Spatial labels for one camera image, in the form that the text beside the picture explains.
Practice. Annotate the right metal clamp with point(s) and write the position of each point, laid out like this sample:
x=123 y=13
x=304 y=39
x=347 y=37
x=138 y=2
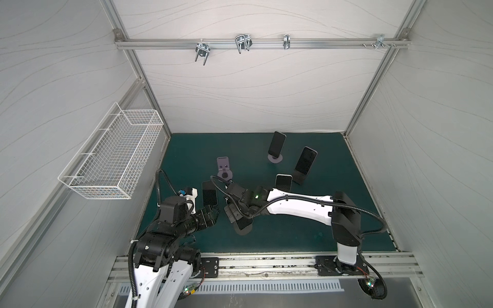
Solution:
x=380 y=43

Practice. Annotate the metal clamp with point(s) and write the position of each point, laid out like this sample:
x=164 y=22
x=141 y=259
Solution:
x=202 y=51
x=380 y=43
x=243 y=42
x=286 y=42

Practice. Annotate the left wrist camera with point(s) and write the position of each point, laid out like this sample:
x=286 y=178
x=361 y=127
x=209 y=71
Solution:
x=190 y=193

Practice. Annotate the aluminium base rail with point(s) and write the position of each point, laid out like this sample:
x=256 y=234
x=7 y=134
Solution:
x=299 y=266

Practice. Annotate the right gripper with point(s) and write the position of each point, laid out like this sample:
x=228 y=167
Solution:
x=234 y=210

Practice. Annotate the purple phone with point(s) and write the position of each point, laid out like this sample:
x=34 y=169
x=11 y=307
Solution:
x=306 y=160

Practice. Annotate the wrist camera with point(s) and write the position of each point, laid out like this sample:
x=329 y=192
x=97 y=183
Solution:
x=235 y=191
x=190 y=193

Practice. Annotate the green table mat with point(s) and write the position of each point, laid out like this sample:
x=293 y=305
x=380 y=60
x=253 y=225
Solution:
x=190 y=160

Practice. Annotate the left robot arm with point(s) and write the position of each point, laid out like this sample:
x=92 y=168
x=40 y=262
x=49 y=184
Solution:
x=159 y=265

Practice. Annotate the white centre phone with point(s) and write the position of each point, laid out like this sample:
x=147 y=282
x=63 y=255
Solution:
x=283 y=182

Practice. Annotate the back left round stand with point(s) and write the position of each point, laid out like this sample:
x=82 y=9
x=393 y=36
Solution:
x=224 y=168

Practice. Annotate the left metal clamp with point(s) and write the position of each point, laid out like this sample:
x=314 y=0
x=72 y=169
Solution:
x=202 y=51

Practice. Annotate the round stand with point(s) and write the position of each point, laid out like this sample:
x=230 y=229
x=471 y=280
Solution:
x=242 y=231
x=224 y=168
x=275 y=160

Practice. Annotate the teal phone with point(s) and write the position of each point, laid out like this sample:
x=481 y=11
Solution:
x=243 y=222

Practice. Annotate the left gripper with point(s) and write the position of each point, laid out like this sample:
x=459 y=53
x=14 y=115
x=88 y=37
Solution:
x=210 y=219

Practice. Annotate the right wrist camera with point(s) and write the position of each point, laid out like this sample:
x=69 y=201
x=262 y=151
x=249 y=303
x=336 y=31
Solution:
x=235 y=191

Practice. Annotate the front left round stand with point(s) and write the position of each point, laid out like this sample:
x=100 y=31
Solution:
x=242 y=231

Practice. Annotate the aluminium crossbar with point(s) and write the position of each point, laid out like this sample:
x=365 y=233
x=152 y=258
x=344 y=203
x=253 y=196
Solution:
x=257 y=44

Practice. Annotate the white wire basket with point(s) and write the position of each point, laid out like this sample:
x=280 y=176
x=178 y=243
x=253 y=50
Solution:
x=109 y=164

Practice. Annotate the white slotted cable duct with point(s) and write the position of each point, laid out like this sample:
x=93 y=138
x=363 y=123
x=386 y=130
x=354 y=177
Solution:
x=270 y=287

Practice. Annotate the dark angular stand right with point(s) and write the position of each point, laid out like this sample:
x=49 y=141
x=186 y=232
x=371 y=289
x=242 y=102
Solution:
x=298 y=177

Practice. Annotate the back centre round stand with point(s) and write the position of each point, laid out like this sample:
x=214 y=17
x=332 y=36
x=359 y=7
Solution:
x=275 y=160

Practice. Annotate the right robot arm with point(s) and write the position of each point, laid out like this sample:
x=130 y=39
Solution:
x=267 y=193

